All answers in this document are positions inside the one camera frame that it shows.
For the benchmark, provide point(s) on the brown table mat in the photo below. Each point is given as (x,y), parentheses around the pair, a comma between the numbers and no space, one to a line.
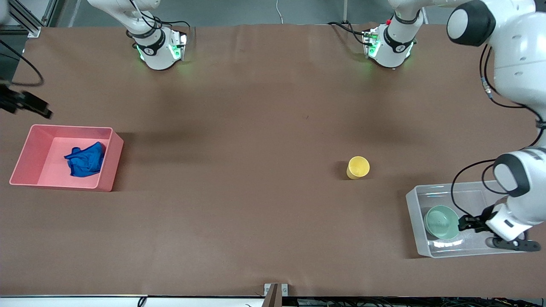
(273,128)

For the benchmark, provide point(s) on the metal table bracket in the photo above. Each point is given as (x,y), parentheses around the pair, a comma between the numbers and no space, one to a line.
(273,294)

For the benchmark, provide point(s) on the clear plastic box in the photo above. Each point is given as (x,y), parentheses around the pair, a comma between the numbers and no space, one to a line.
(416,213)

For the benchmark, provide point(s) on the aluminium frame beam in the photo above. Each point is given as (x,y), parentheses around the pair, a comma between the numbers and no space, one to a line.
(25,21)

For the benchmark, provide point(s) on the mint green bowl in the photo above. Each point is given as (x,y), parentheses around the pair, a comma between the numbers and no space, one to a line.
(441,222)

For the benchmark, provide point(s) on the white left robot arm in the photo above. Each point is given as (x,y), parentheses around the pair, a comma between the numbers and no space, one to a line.
(520,55)

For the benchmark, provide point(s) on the blue cloth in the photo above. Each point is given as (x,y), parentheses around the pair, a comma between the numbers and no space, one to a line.
(85,162)

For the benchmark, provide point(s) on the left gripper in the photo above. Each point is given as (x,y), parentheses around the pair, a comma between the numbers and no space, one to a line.
(477,223)

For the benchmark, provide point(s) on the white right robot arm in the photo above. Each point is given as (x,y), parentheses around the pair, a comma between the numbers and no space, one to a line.
(155,55)

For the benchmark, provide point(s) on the pink plastic box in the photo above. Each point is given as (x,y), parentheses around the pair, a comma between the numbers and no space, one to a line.
(25,157)

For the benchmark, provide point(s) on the yellow plastic cup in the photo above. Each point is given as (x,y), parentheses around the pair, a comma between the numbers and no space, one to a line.
(358,167)

